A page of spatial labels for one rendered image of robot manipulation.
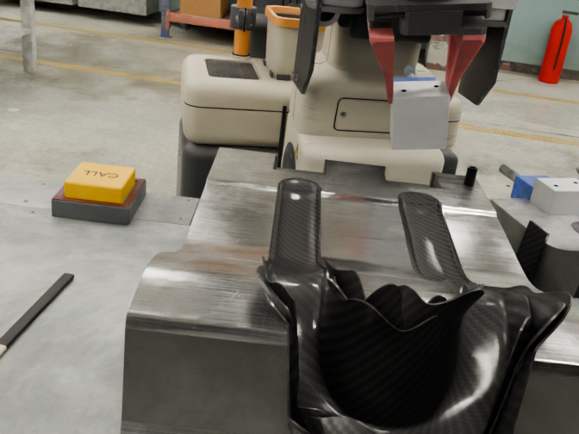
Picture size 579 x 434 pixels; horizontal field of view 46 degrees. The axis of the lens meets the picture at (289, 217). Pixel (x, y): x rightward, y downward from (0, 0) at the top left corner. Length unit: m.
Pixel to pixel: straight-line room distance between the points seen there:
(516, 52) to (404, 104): 5.48
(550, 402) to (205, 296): 0.18
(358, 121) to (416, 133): 0.40
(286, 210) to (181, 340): 0.26
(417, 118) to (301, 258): 0.19
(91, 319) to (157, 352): 0.23
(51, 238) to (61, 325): 0.15
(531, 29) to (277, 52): 4.88
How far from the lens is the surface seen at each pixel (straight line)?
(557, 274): 0.68
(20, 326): 0.57
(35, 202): 0.78
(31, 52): 4.48
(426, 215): 0.62
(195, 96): 1.26
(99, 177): 0.75
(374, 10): 0.60
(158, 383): 0.36
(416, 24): 0.60
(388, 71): 0.63
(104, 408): 0.49
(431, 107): 0.64
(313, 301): 0.40
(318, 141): 1.02
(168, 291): 0.36
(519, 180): 0.81
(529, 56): 6.13
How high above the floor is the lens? 1.12
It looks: 25 degrees down
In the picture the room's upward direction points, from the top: 7 degrees clockwise
